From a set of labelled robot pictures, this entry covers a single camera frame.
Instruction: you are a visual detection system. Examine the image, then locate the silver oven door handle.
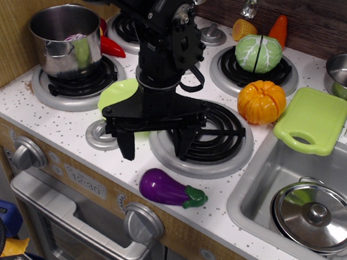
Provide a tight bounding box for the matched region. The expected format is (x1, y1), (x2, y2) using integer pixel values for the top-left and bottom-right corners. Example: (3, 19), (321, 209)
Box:
(10, 172), (149, 260)

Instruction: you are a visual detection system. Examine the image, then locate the yellow toy corn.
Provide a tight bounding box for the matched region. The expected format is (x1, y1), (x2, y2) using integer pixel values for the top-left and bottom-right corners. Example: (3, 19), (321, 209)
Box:
(232, 19), (257, 41)

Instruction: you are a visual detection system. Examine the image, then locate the red toy chili pepper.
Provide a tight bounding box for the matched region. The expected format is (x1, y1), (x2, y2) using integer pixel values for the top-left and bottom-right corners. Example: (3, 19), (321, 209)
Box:
(99, 18), (126, 58)

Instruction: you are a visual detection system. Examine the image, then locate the front right black burner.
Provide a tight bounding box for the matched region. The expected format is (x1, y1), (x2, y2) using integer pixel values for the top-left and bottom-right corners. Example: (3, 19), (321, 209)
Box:
(149, 102), (254, 180)

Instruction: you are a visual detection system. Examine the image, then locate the rear left black burner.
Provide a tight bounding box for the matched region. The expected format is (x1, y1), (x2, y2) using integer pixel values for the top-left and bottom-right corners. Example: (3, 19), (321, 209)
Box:
(107, 12), (140, 55)

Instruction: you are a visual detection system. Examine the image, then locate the steel sink basin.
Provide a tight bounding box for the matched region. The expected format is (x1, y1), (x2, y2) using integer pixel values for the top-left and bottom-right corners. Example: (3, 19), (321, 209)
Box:
(227, 133), (347, 260)

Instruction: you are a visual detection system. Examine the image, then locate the right silver stove knob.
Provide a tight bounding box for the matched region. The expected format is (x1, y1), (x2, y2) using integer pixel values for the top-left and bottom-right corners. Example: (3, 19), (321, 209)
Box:
(123, 201), (165, 244)

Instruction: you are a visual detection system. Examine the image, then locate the black burner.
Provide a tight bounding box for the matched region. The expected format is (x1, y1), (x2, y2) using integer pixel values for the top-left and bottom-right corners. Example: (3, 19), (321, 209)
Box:
(209, 46), (299, 97)
(31, 55), (127, 112)
(149, 102), (254, 180)
(107, 12), (140, 55)

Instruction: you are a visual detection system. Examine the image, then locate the purple toy eggplant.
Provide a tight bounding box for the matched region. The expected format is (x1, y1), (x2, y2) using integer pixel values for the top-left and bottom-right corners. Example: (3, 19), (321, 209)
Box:
(139, 168), (208, 209)

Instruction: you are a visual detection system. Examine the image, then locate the orange toy pumpkin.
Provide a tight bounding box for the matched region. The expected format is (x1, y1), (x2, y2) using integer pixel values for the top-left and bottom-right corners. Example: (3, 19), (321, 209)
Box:
(237, 80), (287, 125)

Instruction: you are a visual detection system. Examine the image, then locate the silver stove knob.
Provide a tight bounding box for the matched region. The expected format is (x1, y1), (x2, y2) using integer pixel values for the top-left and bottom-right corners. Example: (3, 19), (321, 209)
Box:
(123, 201), (165, 244)
(11, 136), (48, 171)

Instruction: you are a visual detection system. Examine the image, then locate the light green plastic plate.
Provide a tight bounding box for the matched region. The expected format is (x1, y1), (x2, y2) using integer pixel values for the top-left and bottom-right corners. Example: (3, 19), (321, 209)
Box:
(97, 78), (148, 137)

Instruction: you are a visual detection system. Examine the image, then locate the steel pot on burner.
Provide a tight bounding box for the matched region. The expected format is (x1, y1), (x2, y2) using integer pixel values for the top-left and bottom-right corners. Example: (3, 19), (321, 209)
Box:
(28, 4), (102, 79)

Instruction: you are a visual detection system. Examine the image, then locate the left silver stove knob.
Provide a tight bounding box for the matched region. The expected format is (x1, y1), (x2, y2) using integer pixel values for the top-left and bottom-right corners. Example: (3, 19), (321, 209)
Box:
(11, 136), (48, 171)

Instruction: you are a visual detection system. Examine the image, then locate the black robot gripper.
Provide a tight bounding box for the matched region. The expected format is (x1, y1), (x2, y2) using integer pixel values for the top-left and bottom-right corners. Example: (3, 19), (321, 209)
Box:
(115, 24), (209, 161)

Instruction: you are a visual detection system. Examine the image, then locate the green toy cabbage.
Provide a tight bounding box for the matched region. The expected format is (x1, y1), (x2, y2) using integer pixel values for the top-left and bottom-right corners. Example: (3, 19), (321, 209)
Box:
(235, 34), (283, 74)

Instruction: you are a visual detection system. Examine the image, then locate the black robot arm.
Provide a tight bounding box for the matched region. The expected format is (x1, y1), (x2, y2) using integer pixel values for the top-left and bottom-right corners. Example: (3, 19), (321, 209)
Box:
(82, 0), (209, 160)

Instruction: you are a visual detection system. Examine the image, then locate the silver rear centre knob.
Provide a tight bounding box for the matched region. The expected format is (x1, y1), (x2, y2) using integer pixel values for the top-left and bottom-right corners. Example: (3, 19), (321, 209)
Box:
(201, 23), (227, 47)

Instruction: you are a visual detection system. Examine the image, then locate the light green cutting board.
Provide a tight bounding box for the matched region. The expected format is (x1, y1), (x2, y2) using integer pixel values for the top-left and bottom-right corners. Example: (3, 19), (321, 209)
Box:
(273, 87), (347, 156)

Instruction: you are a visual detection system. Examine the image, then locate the front left black burner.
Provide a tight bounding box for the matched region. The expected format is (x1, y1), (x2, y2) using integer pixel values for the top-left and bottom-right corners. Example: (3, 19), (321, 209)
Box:
(31, 55), (127, 112)

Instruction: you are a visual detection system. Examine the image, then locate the steel pot with lid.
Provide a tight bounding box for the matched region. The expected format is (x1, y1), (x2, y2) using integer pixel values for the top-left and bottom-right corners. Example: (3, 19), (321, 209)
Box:
(269, 176), (347, 259)

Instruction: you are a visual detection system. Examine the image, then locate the silver front centre ring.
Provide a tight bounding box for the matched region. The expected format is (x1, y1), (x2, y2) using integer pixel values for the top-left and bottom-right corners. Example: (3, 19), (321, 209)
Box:
(83, 119), (123, 154)

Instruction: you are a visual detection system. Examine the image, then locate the rear right black burner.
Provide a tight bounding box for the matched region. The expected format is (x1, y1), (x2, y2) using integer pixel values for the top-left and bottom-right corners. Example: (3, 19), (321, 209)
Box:
(209, 46), (299, 97)

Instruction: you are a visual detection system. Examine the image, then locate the oven clock display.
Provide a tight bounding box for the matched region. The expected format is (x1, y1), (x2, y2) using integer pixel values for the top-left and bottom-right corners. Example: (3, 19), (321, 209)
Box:
(64, 164), (107, 199)

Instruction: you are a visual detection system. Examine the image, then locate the orange toy carrot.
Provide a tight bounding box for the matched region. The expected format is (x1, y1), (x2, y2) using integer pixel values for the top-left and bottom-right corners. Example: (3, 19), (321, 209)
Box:
(269, 15), (288, 49)

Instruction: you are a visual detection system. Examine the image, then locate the hanging silver spoon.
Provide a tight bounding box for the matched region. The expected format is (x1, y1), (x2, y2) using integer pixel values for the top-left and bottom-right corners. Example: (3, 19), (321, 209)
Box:
(240, 0), (259, 20)

